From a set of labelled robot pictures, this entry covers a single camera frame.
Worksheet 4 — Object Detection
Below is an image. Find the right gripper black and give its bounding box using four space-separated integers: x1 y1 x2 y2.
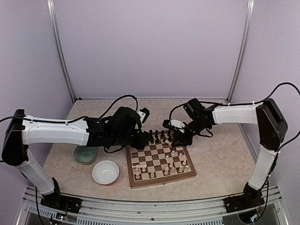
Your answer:
171 118 208 147

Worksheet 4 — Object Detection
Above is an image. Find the wooden chess board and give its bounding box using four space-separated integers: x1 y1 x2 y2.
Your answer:
126 143 197 188

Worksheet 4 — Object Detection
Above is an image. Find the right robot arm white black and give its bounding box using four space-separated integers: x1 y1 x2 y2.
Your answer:
163 95 293 208

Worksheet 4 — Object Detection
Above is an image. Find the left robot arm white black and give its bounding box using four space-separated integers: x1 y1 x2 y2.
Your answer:
1 106 150 209

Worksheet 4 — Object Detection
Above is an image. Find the black chess pieces row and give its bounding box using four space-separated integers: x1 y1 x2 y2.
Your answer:
149 129 174 145

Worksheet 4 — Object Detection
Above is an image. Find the white chess piece top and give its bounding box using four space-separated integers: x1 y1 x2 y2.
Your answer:
135 171 141 180

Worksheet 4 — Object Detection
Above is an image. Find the green glass bowl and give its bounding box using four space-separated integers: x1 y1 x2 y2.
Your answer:
73 146 98 165

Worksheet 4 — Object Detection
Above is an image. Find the white ceramic bowl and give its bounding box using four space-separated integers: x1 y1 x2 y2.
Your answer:
92 160 120 185

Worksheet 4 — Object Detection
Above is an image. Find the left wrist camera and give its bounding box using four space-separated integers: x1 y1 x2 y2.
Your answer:
137 107 150 124

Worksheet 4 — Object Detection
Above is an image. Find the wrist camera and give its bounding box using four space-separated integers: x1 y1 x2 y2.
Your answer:
162 119 186 133
137 107 150 124

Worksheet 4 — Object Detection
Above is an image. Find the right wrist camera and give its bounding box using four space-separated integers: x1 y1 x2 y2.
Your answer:
162 119 186 133

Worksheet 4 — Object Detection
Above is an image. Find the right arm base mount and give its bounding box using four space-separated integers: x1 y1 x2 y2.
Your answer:
223 195 265 213

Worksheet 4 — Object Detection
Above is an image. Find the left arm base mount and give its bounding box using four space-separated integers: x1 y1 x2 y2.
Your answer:
41 195 82 214

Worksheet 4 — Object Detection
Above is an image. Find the front aluminium rail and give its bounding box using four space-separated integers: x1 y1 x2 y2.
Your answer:
16 186 289 225

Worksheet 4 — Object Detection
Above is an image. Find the right aluminium frame post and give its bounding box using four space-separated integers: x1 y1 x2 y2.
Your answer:
226 0 255 103

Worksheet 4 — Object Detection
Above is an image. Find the aluminium frame post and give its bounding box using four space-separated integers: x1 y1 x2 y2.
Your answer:
226 0 255 103
47 0 76 104

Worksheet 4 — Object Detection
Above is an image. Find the left aluminium frame post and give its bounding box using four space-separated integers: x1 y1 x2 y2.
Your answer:
47 0 76 104

